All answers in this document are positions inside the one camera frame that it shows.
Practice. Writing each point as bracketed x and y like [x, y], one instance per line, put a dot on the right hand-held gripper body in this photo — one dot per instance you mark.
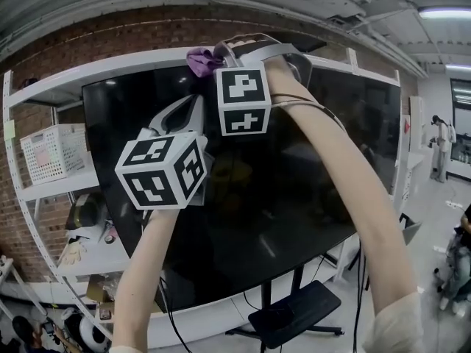
[243, 86]

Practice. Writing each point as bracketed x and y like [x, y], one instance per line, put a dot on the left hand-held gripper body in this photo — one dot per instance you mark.
[158, 175]

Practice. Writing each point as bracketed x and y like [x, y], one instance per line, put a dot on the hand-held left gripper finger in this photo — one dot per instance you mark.
[198, 120]
[158, 125]

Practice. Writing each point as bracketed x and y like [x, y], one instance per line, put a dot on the purple cloth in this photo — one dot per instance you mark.
[200, 63]

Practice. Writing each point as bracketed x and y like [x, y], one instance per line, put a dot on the large black screen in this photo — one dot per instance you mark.
[257, 197]

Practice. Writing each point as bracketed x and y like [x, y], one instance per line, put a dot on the person's right forearm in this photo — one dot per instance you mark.
[331, 167]

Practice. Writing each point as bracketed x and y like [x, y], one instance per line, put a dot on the person's left forearm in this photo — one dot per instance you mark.
[147, 270]

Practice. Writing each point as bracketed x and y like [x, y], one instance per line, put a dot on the person's right hand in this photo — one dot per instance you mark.
[241, 43]

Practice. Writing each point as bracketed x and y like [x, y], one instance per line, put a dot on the black tape roll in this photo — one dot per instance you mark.
[109, 235]

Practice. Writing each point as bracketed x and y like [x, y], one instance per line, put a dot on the black bag yellow stripe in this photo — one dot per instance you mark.
[86, 212]

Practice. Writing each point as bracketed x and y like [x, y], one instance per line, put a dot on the white plastic basket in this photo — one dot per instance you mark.
[51, 153]

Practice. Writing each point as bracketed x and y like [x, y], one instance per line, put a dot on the cream work gloves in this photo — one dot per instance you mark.
[73, 254]

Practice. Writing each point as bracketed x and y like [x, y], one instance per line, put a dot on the yellow sticky note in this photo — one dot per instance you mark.
[9, 129]

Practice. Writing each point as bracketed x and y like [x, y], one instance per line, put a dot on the red triangular flag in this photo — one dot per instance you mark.
[407, 125]

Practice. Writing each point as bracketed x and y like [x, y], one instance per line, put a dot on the white round appliance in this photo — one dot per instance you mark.
[93, 335]

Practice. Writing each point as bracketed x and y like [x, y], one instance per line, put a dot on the white cabinet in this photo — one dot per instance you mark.
[416, 123]

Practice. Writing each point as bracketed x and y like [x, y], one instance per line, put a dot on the black handheld device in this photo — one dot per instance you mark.
[49, 327]

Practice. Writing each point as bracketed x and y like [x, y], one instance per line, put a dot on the black wheeled screen stand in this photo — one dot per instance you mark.
[294, 314]

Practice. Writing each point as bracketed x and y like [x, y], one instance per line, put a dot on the ceiling tube light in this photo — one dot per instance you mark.
[445, 12]
[458, 67]

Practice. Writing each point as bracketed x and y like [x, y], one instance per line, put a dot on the white folding chair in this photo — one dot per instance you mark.
[410, 230]

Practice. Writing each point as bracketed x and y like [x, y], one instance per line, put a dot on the black framed window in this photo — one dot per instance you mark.
[461, 123]

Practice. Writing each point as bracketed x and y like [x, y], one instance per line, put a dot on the white power strip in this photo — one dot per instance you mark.
[454, 204]

